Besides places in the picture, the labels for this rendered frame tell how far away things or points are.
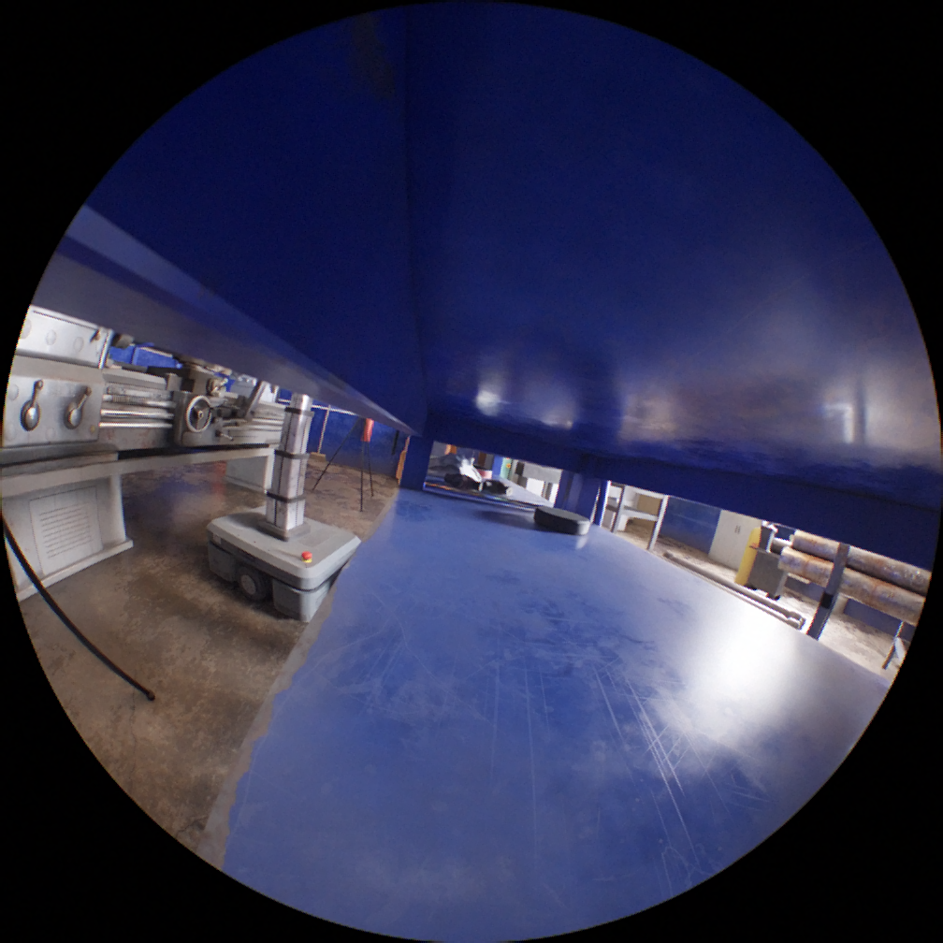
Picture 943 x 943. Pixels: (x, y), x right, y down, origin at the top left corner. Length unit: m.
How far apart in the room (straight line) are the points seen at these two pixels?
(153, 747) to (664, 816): 0.95
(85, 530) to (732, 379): 1.81
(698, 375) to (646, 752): 0.19
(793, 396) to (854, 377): 0.04
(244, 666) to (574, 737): 1.00
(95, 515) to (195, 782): 1.19
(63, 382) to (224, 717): 1.22
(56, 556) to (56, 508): 0.20
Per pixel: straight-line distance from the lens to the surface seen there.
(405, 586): 0.23
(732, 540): 5.38
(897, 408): 0.19
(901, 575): 1.35
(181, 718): 0.99
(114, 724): 1.06
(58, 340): 1.55
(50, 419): 1.43
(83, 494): 1.64
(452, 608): 0.22
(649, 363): 0.16
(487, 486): 0.86
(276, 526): 1.33
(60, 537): 1.64
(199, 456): 1.95
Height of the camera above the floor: 0.79
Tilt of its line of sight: 4 degrees down
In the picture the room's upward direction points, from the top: 13 degrees clockwise
